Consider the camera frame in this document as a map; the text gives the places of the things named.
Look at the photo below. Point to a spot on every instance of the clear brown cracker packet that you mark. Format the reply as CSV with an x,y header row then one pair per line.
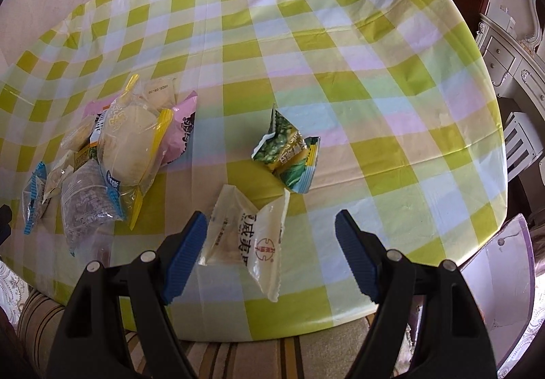
x,y
78,134

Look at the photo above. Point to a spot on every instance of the pink snack packet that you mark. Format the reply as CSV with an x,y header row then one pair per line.
x,y
179,136

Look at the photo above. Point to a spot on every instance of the clear cake packet yellow edges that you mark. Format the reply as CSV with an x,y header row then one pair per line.
x,y
123,140

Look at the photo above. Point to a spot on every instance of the purple rimmed cardboard box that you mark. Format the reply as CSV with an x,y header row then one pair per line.
x,y
498,289

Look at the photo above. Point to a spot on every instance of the dark green snack packet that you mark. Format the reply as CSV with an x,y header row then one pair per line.
x,y
276,140

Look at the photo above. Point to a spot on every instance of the green checked plastic tablecloth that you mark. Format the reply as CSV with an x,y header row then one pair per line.
x,y
255,64

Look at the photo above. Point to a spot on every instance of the clear snack packet blue edges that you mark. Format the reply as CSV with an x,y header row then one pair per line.
x,y
83,204

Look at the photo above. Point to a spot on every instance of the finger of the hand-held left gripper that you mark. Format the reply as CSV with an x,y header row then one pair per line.
x,y
3,225

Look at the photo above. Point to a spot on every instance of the small cream snack packet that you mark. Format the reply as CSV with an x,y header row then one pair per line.
x,y
57,177

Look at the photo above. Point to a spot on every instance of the white slatted stool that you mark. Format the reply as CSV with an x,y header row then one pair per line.
x,y
521,140

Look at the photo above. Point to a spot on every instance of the small blue edged snack packet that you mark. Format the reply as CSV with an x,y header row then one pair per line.
x,y
33,200

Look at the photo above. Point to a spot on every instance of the small white box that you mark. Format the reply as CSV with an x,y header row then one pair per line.
x,y
506,17

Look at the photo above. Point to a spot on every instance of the cream snack packet red logo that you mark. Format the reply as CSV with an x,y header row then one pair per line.
x,y
247,234

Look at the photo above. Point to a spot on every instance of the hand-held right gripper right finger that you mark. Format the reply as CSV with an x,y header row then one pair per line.
x,y
355,260

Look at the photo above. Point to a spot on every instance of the white ornate dressing table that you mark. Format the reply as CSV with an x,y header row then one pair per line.
x,y
502,59

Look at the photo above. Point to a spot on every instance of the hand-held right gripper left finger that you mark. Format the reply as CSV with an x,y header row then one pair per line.
x,y
187,260

